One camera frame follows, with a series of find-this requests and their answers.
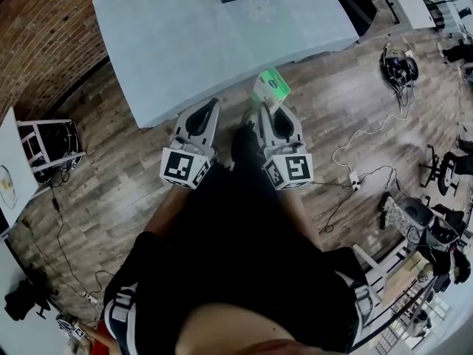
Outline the grey round bin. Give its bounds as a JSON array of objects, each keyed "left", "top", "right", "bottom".
[{"left": 400, "top": 197, "right": 435, "bottom": 229}]

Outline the person's right forearm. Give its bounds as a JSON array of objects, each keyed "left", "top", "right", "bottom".
[{"left": 276, "top": 187, "right": 323, "bottom": 253}]

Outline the white side table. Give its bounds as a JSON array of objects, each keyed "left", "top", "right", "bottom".
[{"left": 0, "top": 106, "right": 40, "bottom": 229}]

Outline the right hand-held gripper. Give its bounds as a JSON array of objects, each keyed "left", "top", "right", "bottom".
[{"left": 259, "top": 104, "right": 315, "bottom": 192}]

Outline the person's left forearm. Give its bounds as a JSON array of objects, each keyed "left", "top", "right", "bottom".
[{"left": 142, "top": 186, "right": 194, "bottom": 237}]

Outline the bundle of black cables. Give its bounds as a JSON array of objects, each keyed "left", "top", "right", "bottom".
[{"left": 381, "top": 41, "right": 421, "bottom": 107}]

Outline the white wooden bench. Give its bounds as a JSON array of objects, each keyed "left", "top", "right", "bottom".
[{"left": 352, "top": 242, "right": 409, "bottom": 312}]

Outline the round glass plate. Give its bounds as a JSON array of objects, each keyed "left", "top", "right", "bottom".
[{"left": 0, "top": 164, "right": 20, "bottom": 211}]

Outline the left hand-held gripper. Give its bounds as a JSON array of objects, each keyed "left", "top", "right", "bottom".
[{"left": 159, "top": 98, "right": 222, "bottom": 192}]

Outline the white power strip with cable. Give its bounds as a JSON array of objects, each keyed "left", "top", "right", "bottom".
[{"left": 331, "top": 87, "right": 412, "bottom": 192}]

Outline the white wooden stool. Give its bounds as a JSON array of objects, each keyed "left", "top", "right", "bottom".
[{"left": 16, "top": 118, "right": 86, "bottom": 185}]

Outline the person's white shoe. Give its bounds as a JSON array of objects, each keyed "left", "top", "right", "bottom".
[{"left": 241, "top": 109, "right": 262, "bottom": 126}]

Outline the black swivel chair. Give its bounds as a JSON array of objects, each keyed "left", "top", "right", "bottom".
[{"left": 3, "top": 271, "right": 61, "bottom": 322}]

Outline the person's black clothing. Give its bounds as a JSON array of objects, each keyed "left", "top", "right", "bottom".
[{"left": 102, "top": 122, "right": 371, "bottom": 355}]

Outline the green white box of bandages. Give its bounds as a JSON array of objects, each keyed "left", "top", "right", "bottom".
[{"left": 251, "top": 67, "right": 292, "bottom": 112}]

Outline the black office chair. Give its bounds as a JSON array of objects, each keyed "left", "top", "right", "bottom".
[{"left": 420, "top": 144, "right": 471, "bottom": 200}]

